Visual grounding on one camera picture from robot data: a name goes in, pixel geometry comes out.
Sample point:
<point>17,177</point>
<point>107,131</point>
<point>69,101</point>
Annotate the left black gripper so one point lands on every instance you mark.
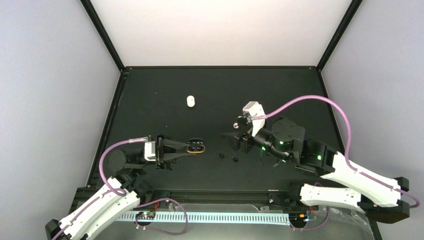
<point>165,155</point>

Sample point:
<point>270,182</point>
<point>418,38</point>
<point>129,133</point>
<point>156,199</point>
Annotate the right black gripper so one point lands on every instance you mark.
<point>235,142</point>

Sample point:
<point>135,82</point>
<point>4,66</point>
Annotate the black gold charging case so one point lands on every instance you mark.
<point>195,146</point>

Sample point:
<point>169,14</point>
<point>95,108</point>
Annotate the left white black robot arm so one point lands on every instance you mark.
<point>121,169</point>

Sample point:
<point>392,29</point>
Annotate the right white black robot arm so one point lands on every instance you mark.
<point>361,190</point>

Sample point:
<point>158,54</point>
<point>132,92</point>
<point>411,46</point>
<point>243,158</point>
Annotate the white closed earbud case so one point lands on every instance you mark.
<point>190,101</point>

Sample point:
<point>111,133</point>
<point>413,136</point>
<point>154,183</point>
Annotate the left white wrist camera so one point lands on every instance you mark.
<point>150,151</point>

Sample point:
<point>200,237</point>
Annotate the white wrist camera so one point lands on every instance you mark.
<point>254,112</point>
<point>150,151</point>

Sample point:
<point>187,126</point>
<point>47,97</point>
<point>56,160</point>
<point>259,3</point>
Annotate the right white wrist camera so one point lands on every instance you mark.
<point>254,112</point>

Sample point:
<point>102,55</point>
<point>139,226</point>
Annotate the black mounting rail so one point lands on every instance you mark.
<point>275,200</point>

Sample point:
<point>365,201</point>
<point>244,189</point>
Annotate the white slotted cable duct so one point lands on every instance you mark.
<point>216,218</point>

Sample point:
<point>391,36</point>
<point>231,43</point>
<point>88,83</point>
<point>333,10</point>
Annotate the left black corner post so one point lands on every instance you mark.
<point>102,32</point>

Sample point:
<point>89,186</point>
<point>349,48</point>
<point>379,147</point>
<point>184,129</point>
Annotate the black corner post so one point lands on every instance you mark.
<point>102,32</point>
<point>340,30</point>

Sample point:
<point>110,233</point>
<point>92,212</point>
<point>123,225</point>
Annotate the right black corner post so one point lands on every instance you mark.
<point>340,30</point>

